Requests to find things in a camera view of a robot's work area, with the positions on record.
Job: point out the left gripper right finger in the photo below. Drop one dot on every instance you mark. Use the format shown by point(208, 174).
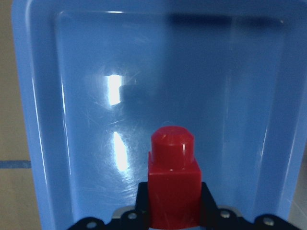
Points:
point(208, 207)

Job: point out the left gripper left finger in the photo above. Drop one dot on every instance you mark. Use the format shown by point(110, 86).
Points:
point(142, 204)

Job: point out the red block with stud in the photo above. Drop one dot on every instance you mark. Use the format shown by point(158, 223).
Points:
point(174, 180)

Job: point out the blue plastic tray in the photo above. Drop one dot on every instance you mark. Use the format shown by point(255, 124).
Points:
point(98, 77)

